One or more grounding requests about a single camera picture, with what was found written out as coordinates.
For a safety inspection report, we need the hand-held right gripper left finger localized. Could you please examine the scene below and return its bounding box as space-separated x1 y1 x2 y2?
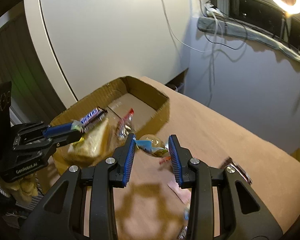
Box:
22 133 138 240

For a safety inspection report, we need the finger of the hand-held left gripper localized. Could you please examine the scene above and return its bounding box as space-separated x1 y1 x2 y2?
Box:
50 131 83 146
43 122 78 138

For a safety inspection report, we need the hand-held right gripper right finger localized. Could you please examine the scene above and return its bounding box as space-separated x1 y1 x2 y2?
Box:
168 134 283 240

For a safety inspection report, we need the egg-shaped snack blue wrapper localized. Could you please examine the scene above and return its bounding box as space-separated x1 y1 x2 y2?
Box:
135 134 172 165

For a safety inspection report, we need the brown chocolate bar blue label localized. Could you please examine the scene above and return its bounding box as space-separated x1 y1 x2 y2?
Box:
80 107 108 132

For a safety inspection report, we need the pale pink wrapper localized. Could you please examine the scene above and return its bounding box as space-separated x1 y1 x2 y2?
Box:
167 182 192 203

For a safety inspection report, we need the red candy wrapper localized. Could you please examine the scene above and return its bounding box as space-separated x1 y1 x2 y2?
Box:
116 108 135 140

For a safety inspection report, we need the dark snack packet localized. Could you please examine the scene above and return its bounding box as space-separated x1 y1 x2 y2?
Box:
220 156 253 185

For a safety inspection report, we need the cardboard box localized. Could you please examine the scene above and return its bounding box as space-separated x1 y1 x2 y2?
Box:
49 76 170 178

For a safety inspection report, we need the white cabinet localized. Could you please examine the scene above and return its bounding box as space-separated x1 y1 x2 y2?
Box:
22 0 198 108

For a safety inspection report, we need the stone window sill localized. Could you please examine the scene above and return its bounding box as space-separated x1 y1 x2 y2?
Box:
197 16 300 67

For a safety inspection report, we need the white power strip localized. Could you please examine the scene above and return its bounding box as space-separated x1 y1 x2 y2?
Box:
204 2 222 17

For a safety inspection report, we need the black light tripod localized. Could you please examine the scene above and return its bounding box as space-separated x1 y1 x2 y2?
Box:
280 14 292 42

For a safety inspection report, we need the white charger cable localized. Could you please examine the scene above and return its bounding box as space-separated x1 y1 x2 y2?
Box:
207 12 223 100

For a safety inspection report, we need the long white cable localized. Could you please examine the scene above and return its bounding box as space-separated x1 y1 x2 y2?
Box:
155 0 207 53

